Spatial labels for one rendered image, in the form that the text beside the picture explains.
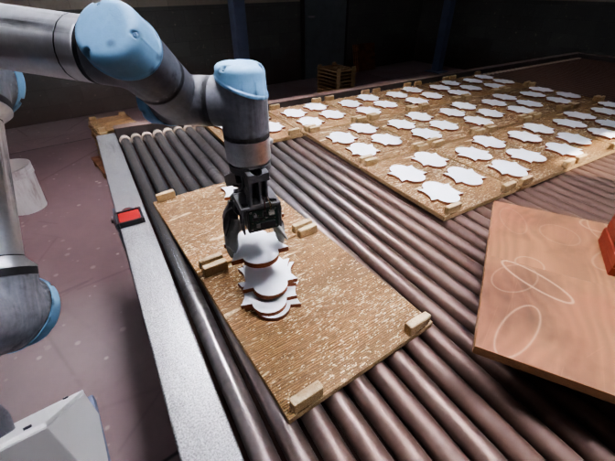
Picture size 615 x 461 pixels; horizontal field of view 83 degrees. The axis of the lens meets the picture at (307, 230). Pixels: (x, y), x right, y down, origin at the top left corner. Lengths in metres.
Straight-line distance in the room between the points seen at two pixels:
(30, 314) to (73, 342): 1.53
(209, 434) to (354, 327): 0.32
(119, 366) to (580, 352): 1.82
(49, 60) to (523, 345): 0.76
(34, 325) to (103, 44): 0.46
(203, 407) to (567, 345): 0.60
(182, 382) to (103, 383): 1.29
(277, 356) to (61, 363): 1.60
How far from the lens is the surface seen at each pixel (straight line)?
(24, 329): 0.71
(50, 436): 0.54
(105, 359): 2.08
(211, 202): 1.16
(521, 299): 0.74
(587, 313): 0.78
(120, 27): 0.46
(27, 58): 0.56
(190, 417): 0.69
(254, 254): 0.70
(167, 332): 0.81
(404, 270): 0.92
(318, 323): 0.74
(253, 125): 0.56
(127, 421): 1.84
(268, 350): 0.70
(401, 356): 0.73
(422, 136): 1.68
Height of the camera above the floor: 1.51
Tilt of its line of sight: 35 degrees down
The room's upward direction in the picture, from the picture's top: straight up
